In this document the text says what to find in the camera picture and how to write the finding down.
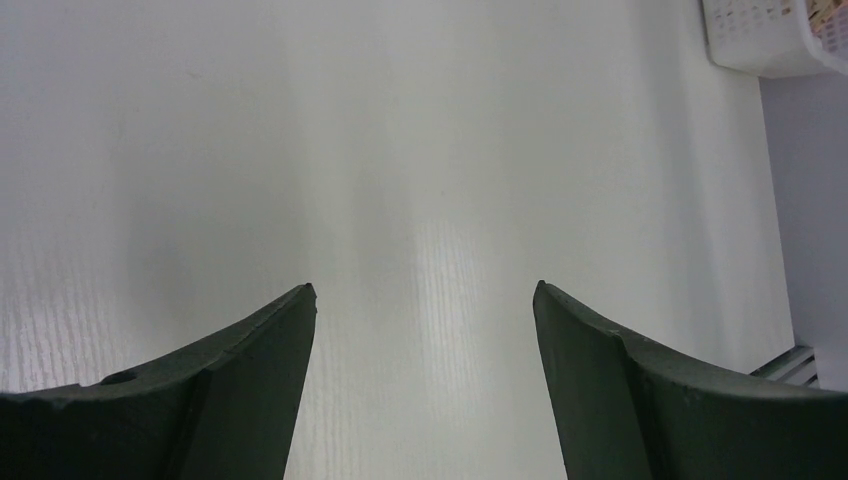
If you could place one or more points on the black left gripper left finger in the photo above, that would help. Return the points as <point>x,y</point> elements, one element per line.
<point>222,407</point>

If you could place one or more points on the white plastic laundry basket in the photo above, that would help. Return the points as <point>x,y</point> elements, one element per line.
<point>777,38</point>

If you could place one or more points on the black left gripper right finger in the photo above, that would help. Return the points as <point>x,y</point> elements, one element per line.
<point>628,407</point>

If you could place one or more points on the aluminium frame rail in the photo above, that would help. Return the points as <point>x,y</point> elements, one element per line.
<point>796,366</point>

